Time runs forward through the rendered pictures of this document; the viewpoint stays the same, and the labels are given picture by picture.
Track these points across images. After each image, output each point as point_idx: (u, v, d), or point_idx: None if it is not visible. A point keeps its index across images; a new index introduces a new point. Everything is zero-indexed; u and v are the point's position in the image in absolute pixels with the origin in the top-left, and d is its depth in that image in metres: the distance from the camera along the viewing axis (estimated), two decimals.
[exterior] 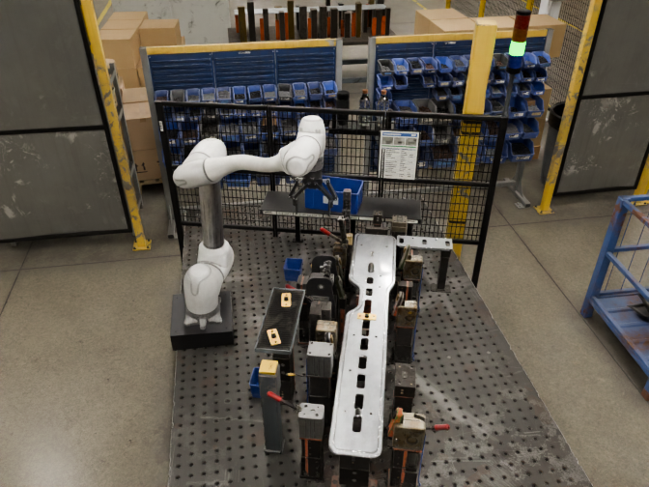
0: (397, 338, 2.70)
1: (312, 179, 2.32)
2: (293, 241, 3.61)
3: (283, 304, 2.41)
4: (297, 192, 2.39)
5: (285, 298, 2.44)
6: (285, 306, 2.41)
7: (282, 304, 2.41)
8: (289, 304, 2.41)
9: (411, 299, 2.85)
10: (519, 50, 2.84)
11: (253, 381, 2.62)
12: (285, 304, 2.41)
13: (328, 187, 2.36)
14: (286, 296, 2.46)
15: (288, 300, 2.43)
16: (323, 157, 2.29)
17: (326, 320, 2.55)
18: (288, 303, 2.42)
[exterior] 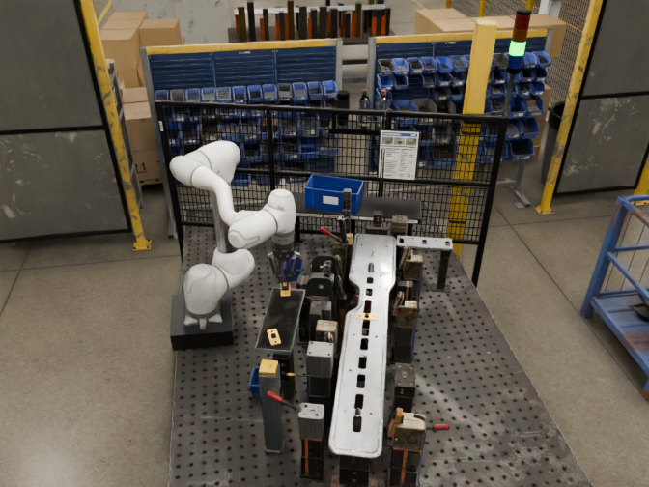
0: (397, 338, 2.70)
1: (284, 252, 2.26)
2: (293, 241, 3.61)
3: (282, 294, 2.38)
4: (278, 269, 2.33)
5: (284, 287, 2.41)
6: (284, 296, 2.38)
7: (281, 294, 2.38)
8: (288, 294, 2.38)
9: (411, 299, 2.85)
10: (519, 50, 2.84)
11: (253, 381, 2.62)
12: (284, 294, 2.38)
13: (296, 262, 2.32)
14: (285, 285, 2.43)
15: (287, 290, 2.40)
16: (294, 229, 2.23)
17: (326, 320, 2.55)
18: (287, 293, 2.39)
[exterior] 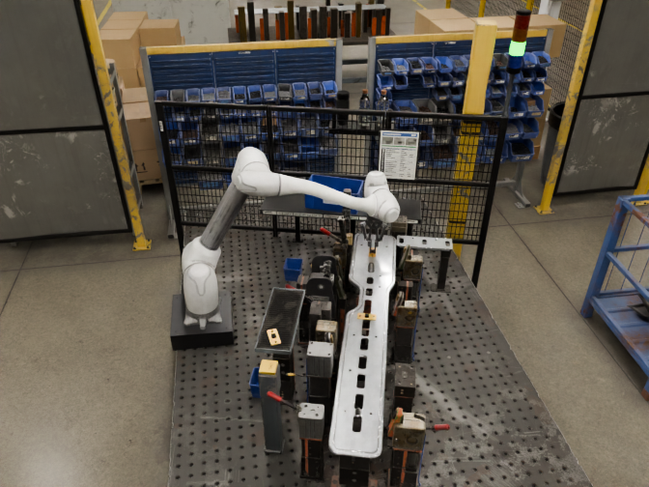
0: (397, 338, 2.70)
1: (375, 221, 2.82)
2: (293, 241, 3.61)
3: (370, 255, 2.94)
4: (368, 235, 2.90)
5: (372, 250, 2.97)
6: (371, 256, 2.93)
7: (369, 255, 2.94)
8: (374, 255, 2.94)
9: (411, 299, 2.85)
10: (519, 50, 2.84)
11: (253, 381, 2.62)
12: (371, 255, 2.94)
13: (382, 230, 2.87)
14: (373, 249, 2.99)
15: (374, 252, 2.96)
16: None
17: (326, 320, 2.55)
18: (374, 254, 2.94)
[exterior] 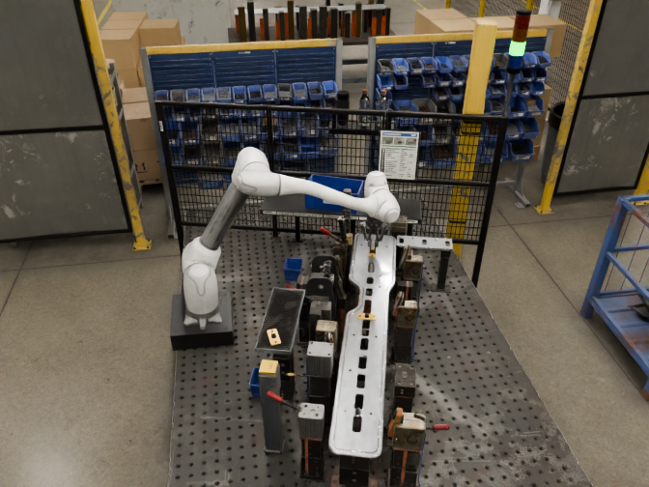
0: (397, 338, 2.70)
1: (375, 221, 2.82)
2: (293, 241, 3.61)
3: (370, 255, 2.94)
4: (368, 235, 2.90)
5: (372, 250, 2.97)
6: (371, 256, 2.93)
7: (369, 255, 2.94)
8: (374, 255, 2.94)
9: (411, 299, 2.85)
10: (519, 50, 2.84)
11: (253, 381, 2.62)
12: (371, 255, 2.94)
13: (382, 230, 2.87)
14: (373, 249, 2.99)
15: (374, 252, 2.96)
16: None
17: (326, 320, 2.55)
18: (374, 254, 2.94)
